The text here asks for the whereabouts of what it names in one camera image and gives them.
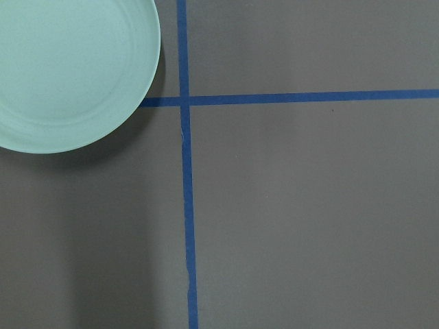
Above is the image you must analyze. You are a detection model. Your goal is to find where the light green round plate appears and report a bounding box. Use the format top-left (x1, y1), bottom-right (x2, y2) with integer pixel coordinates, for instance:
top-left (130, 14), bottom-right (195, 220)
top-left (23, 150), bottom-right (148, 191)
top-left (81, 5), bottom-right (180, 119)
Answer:
top-left (1, 1), bottom-right (161, 154)

